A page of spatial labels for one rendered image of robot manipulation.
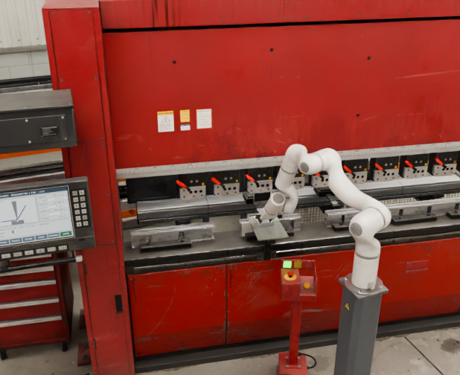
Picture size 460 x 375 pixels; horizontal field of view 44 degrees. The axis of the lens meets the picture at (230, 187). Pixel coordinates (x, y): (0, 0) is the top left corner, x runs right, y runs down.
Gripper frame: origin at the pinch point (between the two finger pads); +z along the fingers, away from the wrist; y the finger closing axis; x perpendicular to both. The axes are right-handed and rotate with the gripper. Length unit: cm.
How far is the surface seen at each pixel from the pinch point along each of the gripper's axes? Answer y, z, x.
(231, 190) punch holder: 18.5, -8.7, -17.4
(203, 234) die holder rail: 35.5, 15.0, -1.5
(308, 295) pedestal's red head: -15, 2, 48
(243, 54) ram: 12, -70, -69
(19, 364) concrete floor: 157, 99, 42
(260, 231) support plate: 5.1, -2.6, 7.6
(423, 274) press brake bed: -109, 33, 42
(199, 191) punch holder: 37.2, -7.6, -19.9
